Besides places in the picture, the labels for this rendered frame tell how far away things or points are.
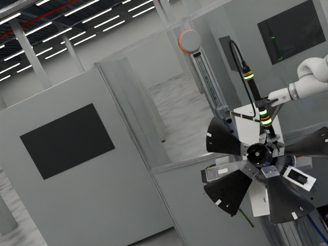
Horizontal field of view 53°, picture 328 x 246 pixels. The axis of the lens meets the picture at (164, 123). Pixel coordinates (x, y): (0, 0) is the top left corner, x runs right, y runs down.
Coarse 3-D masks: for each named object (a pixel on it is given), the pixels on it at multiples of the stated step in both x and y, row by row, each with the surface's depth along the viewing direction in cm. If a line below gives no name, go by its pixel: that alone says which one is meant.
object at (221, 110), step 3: (219, 105) 231; (222, 105) 231; (225, 105) 226; (216, 108) 230; (219, 108) 227; (222, 108) 223; (225, 108) 223; (228, 108) 223; (219, 111) 224; (222, 111) 222; (225, 111) 223; (219, 114) 228; (222, 114) 223; (225, 114) 223; (228, 114) 224; (219, 117) 231; (222, 117) 224; (225, 117) 223
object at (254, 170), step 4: (244, 164) 175; (248, 164) 175; (244, 168) 175; (248, 168) 175; (252, 168) 176; (256, 168) 176; (244, 172) 176; (248, 172) 176; (252, 172) 176; (256, 172) 176; (248, 176) 176; (252, 176) 177
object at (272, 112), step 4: (280, 104) 172; (268, 108) 180; (272, 108) 176; (276, 108) 174; (280, 108) 171; (268, 112) 178; (272, 112) 175; (276, 112) 172; (260, 116) 187; (272, 116) 174; (272, 120) 172; (260, 124) 184; (260, 128) 183; (260, 132) 180; (264, 132) 175
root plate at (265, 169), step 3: (273, 165) 172; (261, 168) 169; (264, 168) 170; (267, 168) 170; (270, 168) 171; (273, 168) 171; (264, 171) 168; (267, 171) 169; (273, 171) 170; (276, 171) 170; (264, 174) 167; (267, 174) 168; (270, 174) 168; (273, 174) 169; (276, 174) 169; (279, 174) 170; (267, 177) 167
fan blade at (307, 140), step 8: (320, 128) 167; (312, 136) 166; (320, 136) 162; (288, 144) 172; (296, 144) 167; (304, 144) 163; (312, 144) 160; (320, 144) 158; (288, 152) 164; (296, 152) 161; (304, 152) 159; (312, 152) 156; (320, 152) 154
